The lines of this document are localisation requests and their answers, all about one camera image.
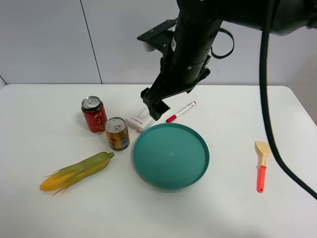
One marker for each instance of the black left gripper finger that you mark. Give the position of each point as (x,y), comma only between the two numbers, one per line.
(157,109)

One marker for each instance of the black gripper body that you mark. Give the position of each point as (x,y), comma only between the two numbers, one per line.
(183,58)

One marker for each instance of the gold drink can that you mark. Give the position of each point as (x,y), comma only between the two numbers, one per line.
(117,133)

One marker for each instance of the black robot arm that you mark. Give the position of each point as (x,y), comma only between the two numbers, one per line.
(279,17)

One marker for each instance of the red white marker pen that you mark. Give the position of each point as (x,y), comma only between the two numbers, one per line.
(180,112)

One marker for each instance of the white paper box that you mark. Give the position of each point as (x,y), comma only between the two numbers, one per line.
(141,119)

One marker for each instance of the teal round plate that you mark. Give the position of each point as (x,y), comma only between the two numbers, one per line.
(170,156)

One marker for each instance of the red drink can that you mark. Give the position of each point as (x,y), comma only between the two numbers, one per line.
(94,113)

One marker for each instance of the toy corn cob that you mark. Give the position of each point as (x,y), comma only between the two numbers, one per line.
(66,177)

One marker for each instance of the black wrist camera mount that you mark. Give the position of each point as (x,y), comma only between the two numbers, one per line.
(156,38)

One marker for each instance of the wooden spatula red handle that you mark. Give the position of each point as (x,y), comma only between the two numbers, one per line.
(263,150)

